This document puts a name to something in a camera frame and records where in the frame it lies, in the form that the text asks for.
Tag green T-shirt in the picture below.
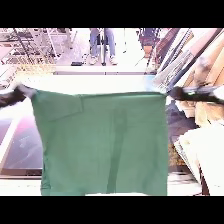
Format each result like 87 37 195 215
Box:
30 89 169 197

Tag person's legs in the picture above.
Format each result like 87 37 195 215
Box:
88 27 119 66

